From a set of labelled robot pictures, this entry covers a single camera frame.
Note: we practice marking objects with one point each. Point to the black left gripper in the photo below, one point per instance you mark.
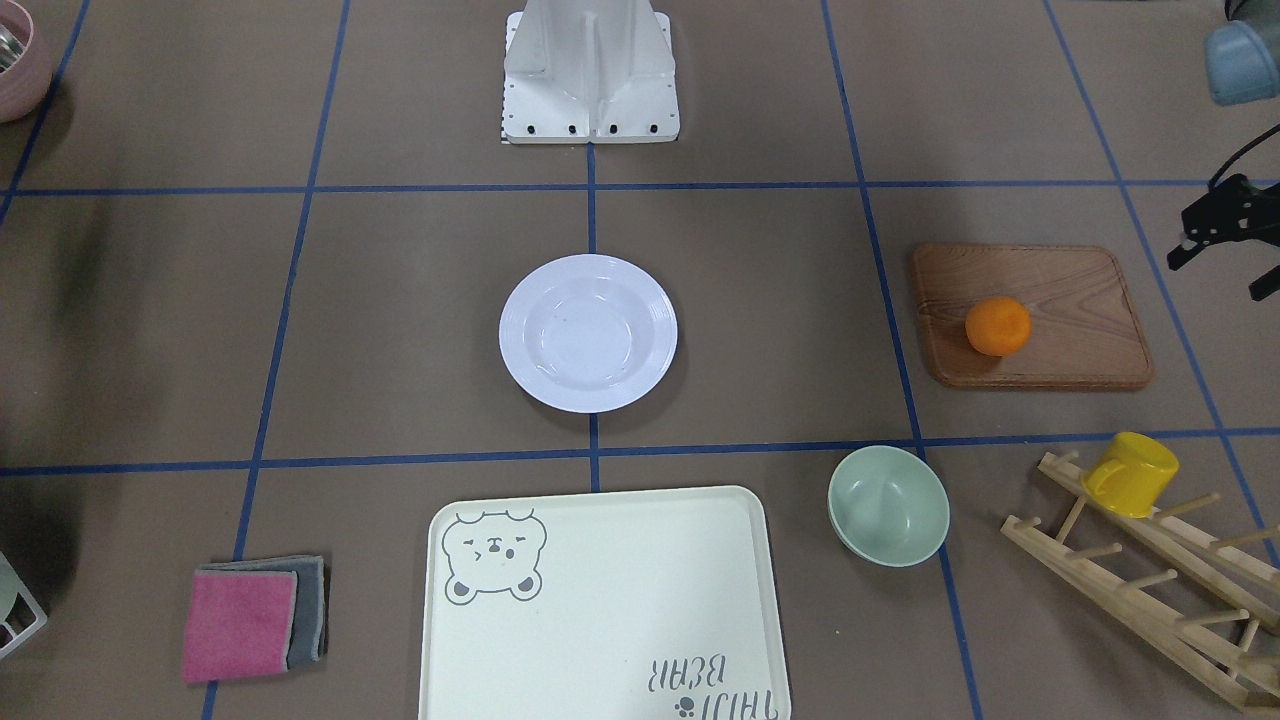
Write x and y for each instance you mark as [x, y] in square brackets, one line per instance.
[1226, 213]

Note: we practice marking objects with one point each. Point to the orange fruit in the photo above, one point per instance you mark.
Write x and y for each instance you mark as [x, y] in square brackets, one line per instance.
[998, 327]

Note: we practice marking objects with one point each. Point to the white round plate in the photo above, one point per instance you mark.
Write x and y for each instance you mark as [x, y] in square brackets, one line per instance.
[588, 333]

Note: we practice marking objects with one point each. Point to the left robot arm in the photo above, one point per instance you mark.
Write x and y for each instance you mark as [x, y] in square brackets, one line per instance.
[1242, 65]

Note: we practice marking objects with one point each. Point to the cream bear serving tray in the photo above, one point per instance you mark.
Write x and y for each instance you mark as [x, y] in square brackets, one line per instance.
[655, 604]

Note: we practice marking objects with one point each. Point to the brown wooden cutting board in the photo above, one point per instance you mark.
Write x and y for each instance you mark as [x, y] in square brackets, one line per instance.
[1085, 333]

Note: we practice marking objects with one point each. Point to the yellow plastic cup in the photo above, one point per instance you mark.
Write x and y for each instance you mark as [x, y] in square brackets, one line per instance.
[1131, 474]

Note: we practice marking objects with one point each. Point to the wooden drying rack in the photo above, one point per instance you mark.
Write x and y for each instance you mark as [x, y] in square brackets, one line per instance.
[1205, 611]

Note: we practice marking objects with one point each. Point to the light green bowl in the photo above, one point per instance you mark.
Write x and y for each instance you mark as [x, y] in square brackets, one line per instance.
[888, 507]

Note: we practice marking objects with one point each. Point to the grey cleaning cloth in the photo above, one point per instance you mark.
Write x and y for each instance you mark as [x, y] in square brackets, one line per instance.
[308, 630]

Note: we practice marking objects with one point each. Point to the pink cleaning cloth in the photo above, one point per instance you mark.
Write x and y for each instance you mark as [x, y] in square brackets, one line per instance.
[239, 625]

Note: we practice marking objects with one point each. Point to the pink bowl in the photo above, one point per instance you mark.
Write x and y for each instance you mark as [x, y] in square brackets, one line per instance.
[27, 63]

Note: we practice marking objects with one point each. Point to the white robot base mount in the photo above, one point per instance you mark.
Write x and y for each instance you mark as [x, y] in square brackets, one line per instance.
[589, 72]

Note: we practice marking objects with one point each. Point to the white wire cup rack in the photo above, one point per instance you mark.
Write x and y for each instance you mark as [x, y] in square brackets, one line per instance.
[22, 616]

